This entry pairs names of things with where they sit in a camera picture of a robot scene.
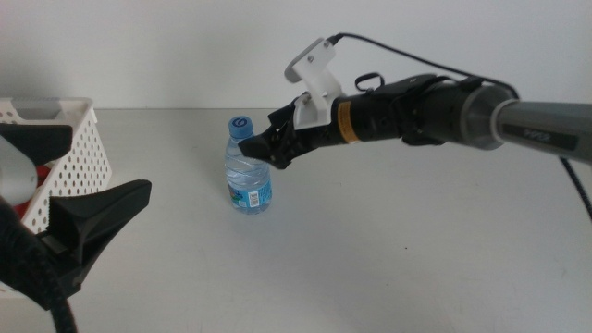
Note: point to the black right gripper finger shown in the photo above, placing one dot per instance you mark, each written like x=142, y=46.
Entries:
x=261, y=145
x=282, y=118

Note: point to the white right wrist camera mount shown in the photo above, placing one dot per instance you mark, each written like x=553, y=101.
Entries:
x=319, y=78

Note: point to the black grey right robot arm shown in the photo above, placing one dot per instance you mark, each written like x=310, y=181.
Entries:
x=532, y=125

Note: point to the clear water bottle blue label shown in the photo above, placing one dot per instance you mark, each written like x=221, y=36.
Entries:
x=247, y=185

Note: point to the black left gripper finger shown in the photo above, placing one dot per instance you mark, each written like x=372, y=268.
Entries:
x=41, y=139
x=102, y=208

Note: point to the white perforated plastic basket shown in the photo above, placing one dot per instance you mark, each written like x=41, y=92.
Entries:
x=81, y=157

